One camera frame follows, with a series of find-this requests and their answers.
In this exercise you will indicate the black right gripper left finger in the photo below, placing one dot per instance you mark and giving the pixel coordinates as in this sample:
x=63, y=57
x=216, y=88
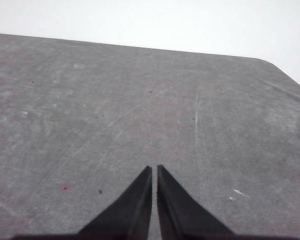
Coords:
x=132, y=212

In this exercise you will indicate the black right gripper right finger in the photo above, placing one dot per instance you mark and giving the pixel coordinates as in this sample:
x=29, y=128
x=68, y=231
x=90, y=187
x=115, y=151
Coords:
x=177, y=212

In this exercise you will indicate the grey table cloth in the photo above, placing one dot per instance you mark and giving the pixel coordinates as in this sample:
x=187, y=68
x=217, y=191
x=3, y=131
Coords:
x=115, y=112

